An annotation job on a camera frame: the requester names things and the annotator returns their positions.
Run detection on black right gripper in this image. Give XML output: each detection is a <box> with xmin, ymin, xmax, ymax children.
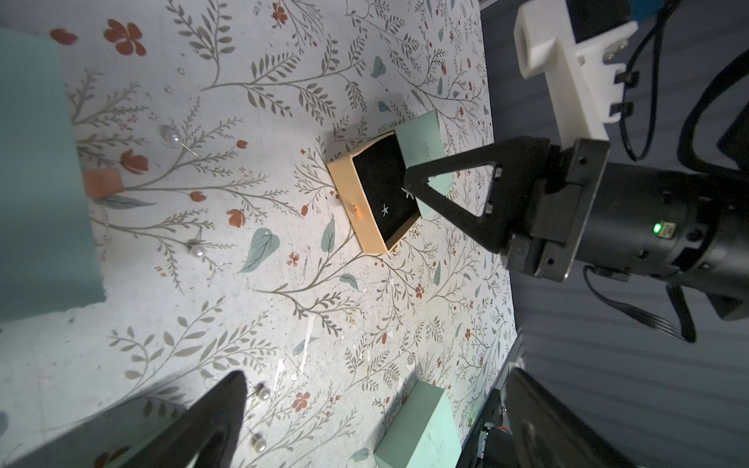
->
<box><xmin>404</xmin><ymin>136</ymin><xmax>611</xmax><ymax>283</ymax></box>

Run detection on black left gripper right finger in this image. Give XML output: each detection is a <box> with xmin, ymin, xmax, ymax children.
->
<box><xmin>505</xmin><ymin>368</ymin><xmax>636</xmax><ymax>468</ymax></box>

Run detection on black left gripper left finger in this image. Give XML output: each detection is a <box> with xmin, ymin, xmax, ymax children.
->
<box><xmin>124</xmin><ymin>370</ymin><xmax>248</xmax><ymax>467</ymax></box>

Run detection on mint green drawer jewelry box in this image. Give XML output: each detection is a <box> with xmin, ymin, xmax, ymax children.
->
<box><xmin>374</xmin><ymin>381</ymin><xmax>461</xmax><ymax>468</ymax></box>
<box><xmin>105</xmin><ymin>422</ymin><xmax>197</xmax><ymax>467</ymax></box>

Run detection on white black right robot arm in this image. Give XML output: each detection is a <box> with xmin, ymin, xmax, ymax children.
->
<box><xmin>404</xmin><ymin>110</ymin><xmax>748</xmax><ymax>321</ymax></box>

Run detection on pearl earring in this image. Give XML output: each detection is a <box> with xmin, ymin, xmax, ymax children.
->
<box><xmin>254</xmin><ymin>383</ymin><xmax>272</xmax><ymax>402</ymax></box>
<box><xmin>161</xmin><ymin>125</ymin><xmax>200</xmax><ymax>158</ymax></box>
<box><xmin>252</xmin><ymin>434</ymin><xmax>267</xmax><ymax>454</ymax></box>
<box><xmin>186</xmin><ymin>240</ymin><xmax>207</xmax><ymax>259</ymax></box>

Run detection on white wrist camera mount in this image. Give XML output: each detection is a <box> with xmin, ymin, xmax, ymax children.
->
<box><xmin>514</xmin><ymin>0</ymin><xmax>639</xmax><ymax>149</ymax></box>

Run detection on black camera cable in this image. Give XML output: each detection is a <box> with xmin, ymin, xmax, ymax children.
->
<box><xmin>616</xmin><ymin>0</ymin><xmax>683</xmax><ymax>163</ymax></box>

